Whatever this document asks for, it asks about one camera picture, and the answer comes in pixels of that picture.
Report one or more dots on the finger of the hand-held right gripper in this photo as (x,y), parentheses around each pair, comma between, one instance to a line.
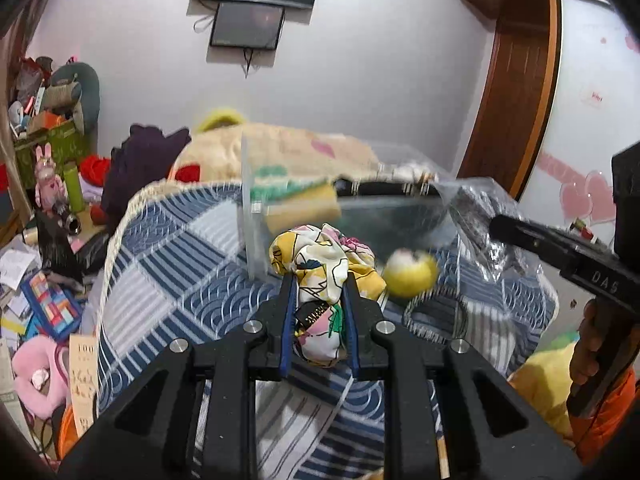
(540,240)

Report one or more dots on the brown wooden wardrobe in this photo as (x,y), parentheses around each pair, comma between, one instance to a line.
(515,85)

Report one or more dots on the green cardboard box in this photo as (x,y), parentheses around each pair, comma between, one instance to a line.
(55,142)

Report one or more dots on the green bottle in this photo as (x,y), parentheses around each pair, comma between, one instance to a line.
(74,187)

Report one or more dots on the person's right hand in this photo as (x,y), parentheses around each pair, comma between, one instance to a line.
(584,345)

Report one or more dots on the small black monitor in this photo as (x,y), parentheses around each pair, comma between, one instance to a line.
(246,25)

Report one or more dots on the red cloth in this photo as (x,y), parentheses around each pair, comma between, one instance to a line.
(95,170)

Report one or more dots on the pink plush toy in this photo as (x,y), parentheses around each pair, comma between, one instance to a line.
(37,375)

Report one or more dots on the blue white patchwork quilt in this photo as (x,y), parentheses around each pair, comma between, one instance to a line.
(175,270)

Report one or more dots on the teal neck pillow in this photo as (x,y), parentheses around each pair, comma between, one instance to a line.
(85,87)

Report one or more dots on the person's right forearm orange sleeve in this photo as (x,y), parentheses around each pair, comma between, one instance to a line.
(617,420)

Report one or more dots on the white door with pink hearts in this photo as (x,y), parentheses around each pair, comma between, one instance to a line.
(585,110)

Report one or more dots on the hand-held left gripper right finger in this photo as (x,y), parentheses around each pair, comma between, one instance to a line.
(353,327)

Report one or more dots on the clear plastic storage box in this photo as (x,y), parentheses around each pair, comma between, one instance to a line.
(300,170)

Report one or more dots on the colourful box on floor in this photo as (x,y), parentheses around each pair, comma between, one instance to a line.
(50,305)

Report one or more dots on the yellow green sponge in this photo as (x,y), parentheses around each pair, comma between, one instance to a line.
(300,200)

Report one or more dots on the cream plush blanket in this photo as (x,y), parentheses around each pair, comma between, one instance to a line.
(280,152)

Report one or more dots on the pink rabbit figure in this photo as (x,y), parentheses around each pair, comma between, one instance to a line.
(47,180)

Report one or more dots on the yellow plush hat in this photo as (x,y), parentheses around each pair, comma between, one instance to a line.
(220,117)

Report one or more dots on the yellow white plush ball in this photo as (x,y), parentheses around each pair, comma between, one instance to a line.
(410,272)

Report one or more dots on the dark purple garment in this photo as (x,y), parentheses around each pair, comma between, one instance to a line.
(135,165)

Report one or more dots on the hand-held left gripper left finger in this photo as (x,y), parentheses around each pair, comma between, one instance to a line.
(286,325)

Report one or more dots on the yellow white floral cloth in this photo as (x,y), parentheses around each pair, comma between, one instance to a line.
(320,260)

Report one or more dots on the clear plastic bag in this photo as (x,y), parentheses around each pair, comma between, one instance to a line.
(480,210)

